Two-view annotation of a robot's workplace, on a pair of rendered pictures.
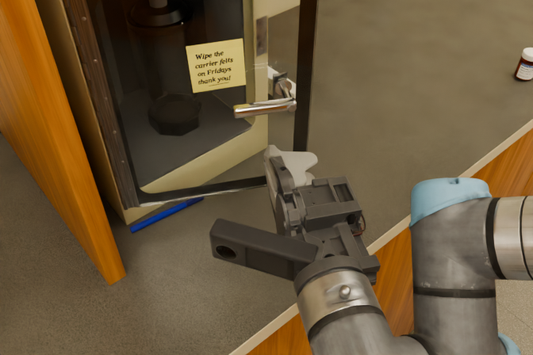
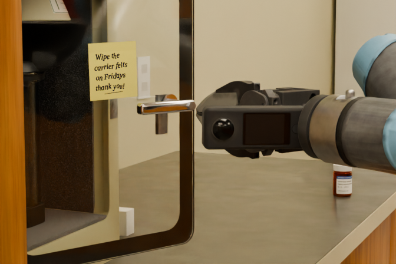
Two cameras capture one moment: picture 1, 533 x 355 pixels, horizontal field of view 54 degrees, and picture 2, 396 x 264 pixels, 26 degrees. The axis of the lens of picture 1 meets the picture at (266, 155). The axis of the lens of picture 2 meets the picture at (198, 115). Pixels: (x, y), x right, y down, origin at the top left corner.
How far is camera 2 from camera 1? 0.76 m
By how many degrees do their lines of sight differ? 44
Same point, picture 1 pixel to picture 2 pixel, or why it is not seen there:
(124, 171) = not seen: hidden behind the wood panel
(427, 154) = (296, 238)
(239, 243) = (237, 110)
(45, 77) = (13, 7)
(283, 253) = (279, 108)
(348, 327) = (369, 99)
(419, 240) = (379, 76)
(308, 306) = (325, 115)
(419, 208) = (368, 59)
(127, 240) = not seen: outside the picture
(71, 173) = (12, 135)
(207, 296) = not seen: outside the picture
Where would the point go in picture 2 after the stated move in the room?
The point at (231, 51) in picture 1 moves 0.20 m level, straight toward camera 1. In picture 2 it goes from (125, 55) to (200, 61)
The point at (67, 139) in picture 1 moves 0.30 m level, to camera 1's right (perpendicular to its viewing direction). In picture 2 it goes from (15, 88) to (250, 79)
